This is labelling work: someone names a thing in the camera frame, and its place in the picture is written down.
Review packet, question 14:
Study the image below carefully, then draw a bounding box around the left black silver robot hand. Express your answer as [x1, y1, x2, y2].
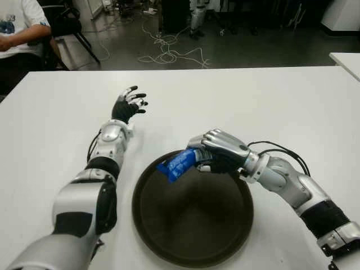
[111, 85, 147, 124]

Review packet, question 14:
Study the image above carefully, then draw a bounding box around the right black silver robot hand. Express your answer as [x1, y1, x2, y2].
[186, 128, 259, 175]

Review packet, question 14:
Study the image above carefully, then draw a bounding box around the blue Oreo cookie packet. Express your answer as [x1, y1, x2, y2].
[156, 148, 202, 184]

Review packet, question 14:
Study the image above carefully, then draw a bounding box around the round dark brown tray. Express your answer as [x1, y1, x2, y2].
[132, 149, 254, 267]

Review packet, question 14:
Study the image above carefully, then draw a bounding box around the black chair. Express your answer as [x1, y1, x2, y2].
[38, 0, 101, 71]

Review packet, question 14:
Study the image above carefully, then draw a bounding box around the white panel board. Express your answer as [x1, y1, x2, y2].
[87, 0, 104, 20]

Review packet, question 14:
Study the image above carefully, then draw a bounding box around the black cabinet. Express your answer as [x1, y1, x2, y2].
[159, 0, 195, 34]

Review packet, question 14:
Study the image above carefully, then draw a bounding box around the seated person in white t-shirt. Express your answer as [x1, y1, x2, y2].
[0, 0, 53, 98]

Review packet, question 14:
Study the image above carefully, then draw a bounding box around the white side table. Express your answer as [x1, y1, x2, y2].
[328, 52, 360, 84]

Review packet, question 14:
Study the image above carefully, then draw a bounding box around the white counter with black base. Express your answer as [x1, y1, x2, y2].
[320, 0, 360, 37]

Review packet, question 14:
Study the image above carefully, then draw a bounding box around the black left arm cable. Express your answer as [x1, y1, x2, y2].
[85, 129, 107, 264]

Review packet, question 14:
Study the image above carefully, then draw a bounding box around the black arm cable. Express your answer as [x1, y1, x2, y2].
[85, 129, 107, 264]
[247, 140, 312, 178]

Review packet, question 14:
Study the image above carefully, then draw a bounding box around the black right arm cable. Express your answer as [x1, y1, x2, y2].
[247, 140, 312, 178]

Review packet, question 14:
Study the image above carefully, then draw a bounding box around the tangled white floor cable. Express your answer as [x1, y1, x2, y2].
[95, 19, 211, 69]

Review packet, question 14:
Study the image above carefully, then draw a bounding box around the folded metal frame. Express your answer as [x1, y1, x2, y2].
[286, 1, 307, 29]

